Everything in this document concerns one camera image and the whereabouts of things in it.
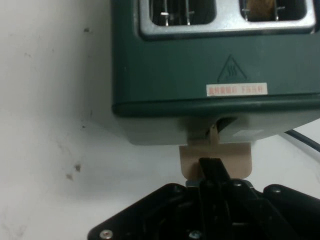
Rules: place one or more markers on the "brown bread slice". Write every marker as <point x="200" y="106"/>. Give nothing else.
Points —
<point x="260" y="10"/>

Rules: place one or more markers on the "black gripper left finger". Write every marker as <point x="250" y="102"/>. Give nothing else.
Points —
<point x="155" y="215"/>

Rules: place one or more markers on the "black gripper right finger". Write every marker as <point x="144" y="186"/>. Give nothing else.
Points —
<point x="275" y="215"/>

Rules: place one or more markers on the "dark green toaster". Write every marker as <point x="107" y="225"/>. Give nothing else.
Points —
<point x="170" y="70"/>

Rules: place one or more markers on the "beige toaster lever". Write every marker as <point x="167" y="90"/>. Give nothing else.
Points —
<point x="237" y="160"/>

